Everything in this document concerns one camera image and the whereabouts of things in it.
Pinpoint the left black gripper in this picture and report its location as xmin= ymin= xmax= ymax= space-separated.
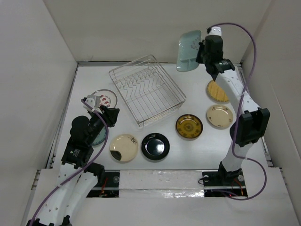
xmin=87 ymin=105 xmax=119 ymax=144

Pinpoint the white plate with red characters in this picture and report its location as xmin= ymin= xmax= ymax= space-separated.
xmin=92 ymin=89 xmax=118 ymax=108

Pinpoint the light green rectangular tray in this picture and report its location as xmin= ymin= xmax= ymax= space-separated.
xmin=176 ymin=30 xmax=202 ymax=72

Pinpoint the bamboo pattern round plate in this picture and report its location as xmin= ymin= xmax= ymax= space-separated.
xmin=206 ymin=80 xmax=229 ymax=103

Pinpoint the glossy black plate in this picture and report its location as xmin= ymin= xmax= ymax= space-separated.
xmin=141 ymin=133 xmax=170 ymax=161

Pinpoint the cream plate with brown flowers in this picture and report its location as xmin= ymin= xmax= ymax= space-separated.
xmin=206 ymin=105 xmax=234 ymax=129

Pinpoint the yellow brown patterned plate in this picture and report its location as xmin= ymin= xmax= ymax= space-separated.
xmin=175 ymin=114 xmax=204 ymax=140

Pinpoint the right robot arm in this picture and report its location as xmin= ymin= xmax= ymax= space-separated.
xmin=196 ymin=34 xmax=270 ymax=186

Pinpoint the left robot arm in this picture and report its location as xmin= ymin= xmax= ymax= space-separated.
xmin=27 ymin=106 xmax=120 ymax=226

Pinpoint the blue green patterned plate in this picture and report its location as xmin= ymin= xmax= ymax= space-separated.
xmin=92 ymin=127 xmax=107 ymax=146

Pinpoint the cream plate with black patch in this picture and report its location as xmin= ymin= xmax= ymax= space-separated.
xmin=109 ymin=134 xmax=138 ymax=162

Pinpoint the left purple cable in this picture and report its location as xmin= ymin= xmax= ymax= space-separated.
xmin=28 ymin=98 xmax=109 ymax=226

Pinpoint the purple cable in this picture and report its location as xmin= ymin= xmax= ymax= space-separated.
xmin=28 ymin=98 xmax=109 ymax=226
xmin=210 ymin=23 xmax=268 ymax=200

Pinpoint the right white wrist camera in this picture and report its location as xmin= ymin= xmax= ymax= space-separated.
xmin=207 ymin=26 xmax=222 ymax=37

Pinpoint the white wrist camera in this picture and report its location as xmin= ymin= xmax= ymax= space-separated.
xmin=85 ymin=95 xmax=100 ymax=112
xmin=207 ymin=26 xmax=222 ymax=37

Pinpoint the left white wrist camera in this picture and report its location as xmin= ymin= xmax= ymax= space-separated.
xmin=85 ymin=95 xmax=100 ymax=112

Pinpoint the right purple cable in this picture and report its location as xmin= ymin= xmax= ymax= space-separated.
xmin=210 ymin=23 xmax=268 ymax=200

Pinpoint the wire dish rack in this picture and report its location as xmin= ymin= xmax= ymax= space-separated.
xmin=109 ymin=54 xmax=186 ymax=128

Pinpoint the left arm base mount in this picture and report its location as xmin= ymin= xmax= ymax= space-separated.
xmin=87 ymin=170 xmax=120 ymax=198

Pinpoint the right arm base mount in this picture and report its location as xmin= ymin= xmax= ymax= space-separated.
xmin=198 ymin=171 xmax=248 ymax=197

